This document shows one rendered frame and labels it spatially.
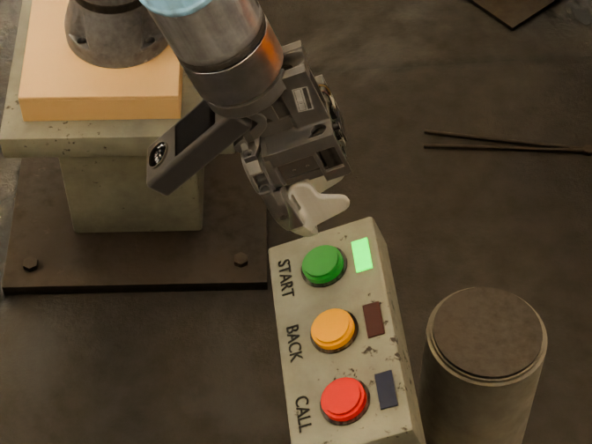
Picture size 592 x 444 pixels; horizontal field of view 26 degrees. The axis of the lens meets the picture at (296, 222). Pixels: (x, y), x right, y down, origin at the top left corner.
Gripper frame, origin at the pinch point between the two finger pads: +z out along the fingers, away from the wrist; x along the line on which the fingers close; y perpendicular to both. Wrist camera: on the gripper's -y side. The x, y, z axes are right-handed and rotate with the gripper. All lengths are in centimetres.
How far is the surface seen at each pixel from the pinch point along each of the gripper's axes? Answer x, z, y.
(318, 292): -2.7, 6.8, -1.2
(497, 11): 100, 78, 22
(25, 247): 53, 48, -56
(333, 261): -0.5, 5.7, 1.0
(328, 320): -6.8, 5.7, -0.4
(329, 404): -15.5, 5.7, -1.4
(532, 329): -3.8, 21.3, 16.2
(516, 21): 98, 79, 25
